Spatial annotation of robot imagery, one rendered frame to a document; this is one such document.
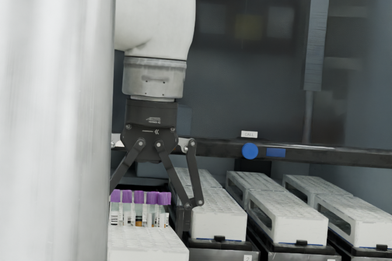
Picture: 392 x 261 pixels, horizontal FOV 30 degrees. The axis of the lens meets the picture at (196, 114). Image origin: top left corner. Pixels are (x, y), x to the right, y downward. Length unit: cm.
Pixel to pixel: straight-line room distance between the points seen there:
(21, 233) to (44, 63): 8
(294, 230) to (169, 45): 50
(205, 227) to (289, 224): 15
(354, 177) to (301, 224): 46
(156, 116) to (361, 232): 54
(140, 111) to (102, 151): 67
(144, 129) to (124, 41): 13
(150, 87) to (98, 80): 66
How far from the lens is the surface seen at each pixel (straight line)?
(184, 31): 102
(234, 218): 134
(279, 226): 136
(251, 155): 135
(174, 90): 102
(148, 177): 198
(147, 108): 102
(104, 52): 37
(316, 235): 138
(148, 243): 97
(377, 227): 142
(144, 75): 101
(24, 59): 34
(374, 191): 169
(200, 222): 134
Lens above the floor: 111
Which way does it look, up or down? 3 degrees down
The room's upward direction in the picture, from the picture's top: 5 degrees clockwise
